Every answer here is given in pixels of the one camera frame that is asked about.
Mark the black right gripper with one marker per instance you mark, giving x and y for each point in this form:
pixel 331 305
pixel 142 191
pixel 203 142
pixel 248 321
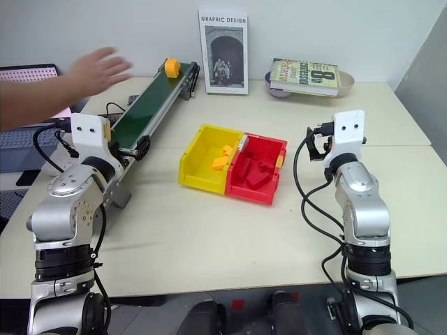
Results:
pixel 327 143

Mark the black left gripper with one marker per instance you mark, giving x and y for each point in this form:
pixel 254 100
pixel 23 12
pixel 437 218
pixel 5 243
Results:
pixel 116 149

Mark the orange block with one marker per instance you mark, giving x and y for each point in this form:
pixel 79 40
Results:
pixel 172 67

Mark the person's bare forearm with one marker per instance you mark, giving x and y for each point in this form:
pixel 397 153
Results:
pixel 31 101

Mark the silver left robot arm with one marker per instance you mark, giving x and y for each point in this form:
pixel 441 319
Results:
pixel 66 209

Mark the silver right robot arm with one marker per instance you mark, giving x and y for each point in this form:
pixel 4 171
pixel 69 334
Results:
pixel 363 216

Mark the green conveyor belt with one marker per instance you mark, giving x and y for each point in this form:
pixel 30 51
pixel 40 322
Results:
pixel 150 104

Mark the person's bare hand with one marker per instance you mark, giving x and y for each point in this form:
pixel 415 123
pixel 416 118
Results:
pixel 96 71

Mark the dark grey controller box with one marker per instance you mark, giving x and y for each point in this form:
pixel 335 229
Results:
pixel 133 99

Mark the red plastic bin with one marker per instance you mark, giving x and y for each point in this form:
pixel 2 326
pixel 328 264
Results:
pixel 258 171

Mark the white power strip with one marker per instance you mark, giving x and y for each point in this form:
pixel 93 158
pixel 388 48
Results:
pixel 56 164

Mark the red house-shaped block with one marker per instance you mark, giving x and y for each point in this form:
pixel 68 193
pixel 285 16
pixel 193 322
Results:
pixel 259 179

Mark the pink sheet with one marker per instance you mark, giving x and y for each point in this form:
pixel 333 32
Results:
pixel 63 113

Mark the purple bowl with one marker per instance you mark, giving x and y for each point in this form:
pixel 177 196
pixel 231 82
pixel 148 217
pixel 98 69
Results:
pixel 277 91

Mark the green yellow hardcover book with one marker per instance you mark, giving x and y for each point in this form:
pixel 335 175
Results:
pixel 305 76

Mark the beige bowl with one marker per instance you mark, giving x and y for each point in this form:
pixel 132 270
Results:
pixel 346 82

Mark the small yellow block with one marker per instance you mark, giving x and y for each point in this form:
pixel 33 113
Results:
pixel 227 150

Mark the yellow plastic bin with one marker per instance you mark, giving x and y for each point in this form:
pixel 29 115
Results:
pixel 204 164

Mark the yellow wedge block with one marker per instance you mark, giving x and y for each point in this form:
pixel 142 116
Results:
pixel 220 163

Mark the laptop with pink screen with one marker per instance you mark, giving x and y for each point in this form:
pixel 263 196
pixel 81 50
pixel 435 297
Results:
pixel 21 146

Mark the Graphic Design book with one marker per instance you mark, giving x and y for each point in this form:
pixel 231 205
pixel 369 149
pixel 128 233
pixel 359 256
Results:
pixel 223 52

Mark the dark rounded shape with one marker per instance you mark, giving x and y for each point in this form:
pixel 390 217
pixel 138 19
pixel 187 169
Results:
pixel 202 318
pixel 283 312

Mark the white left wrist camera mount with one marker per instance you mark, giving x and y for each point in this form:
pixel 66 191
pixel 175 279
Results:
pixel 87 134

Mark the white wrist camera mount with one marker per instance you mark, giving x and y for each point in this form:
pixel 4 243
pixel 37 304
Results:
pixel 347 130
pixel 87 134

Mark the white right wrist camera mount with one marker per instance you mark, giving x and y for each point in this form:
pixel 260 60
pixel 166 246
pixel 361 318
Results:
pixel 347 130

